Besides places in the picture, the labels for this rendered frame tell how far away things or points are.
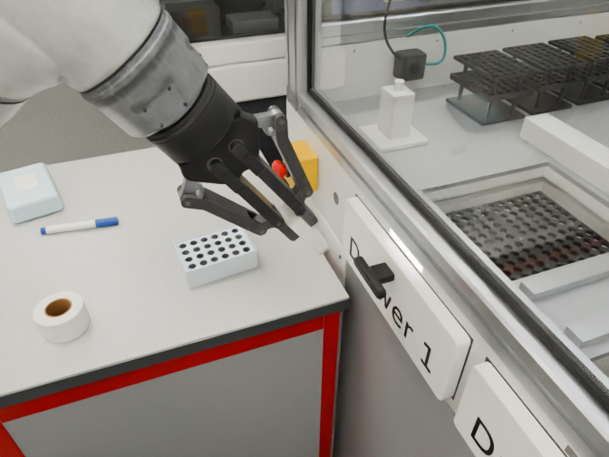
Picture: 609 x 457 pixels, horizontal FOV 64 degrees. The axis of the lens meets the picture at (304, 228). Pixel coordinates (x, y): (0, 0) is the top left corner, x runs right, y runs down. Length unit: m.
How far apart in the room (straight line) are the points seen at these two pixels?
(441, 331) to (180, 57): 0.39
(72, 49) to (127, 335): 0.52
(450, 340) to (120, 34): 0.43
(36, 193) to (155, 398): 0.47
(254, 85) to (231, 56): 0.10
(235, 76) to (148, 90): 0.94
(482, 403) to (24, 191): 0.90
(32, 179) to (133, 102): 0.77
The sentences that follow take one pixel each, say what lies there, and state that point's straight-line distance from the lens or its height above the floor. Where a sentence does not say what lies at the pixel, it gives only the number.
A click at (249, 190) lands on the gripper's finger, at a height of 1.08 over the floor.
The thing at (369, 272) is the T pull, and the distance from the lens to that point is 0.63.
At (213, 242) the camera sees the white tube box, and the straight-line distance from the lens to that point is 0.87.
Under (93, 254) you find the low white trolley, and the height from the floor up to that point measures 0.76.
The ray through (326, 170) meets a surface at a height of 0.90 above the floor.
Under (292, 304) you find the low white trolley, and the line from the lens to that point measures 0.80.
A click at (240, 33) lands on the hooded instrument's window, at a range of 1.30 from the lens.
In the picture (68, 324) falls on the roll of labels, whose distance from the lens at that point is 0.80.
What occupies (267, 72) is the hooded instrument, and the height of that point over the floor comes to 0.87.
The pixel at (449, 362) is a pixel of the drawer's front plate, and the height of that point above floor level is 0.89.
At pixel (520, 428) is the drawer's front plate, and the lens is 0.52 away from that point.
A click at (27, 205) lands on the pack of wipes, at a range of 1.08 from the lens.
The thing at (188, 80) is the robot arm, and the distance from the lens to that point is 0.39.
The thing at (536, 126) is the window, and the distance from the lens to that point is 0.44.
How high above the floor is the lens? 1.34
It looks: 38 degrees down
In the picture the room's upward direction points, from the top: straight up
